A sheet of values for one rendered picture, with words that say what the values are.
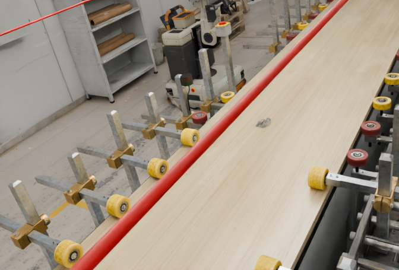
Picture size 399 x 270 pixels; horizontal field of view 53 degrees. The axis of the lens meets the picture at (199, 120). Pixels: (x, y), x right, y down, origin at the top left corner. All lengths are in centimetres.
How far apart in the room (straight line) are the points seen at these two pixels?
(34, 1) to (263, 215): 379
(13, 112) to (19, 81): 34
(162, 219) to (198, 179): 25
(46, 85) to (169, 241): 359
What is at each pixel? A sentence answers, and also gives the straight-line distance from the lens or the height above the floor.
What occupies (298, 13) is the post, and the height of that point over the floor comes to 91.
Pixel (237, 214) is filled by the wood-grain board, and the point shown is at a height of 90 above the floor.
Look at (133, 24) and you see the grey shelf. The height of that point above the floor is 68.
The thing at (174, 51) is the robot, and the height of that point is 63.
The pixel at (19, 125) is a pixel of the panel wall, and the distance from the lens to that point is 465.
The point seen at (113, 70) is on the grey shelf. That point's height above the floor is 17.
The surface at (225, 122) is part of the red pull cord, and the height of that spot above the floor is 175.
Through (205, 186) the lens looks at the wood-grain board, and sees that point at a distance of 160.
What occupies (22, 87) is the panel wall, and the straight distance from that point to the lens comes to 463.
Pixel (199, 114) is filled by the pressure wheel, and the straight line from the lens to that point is 210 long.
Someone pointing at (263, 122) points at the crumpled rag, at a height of 91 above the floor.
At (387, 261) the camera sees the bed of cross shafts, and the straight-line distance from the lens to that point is 156.
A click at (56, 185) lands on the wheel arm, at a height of 96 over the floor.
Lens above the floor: 188
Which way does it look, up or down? 28 degrees down
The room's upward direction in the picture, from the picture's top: 12 degrees counter-clockwise
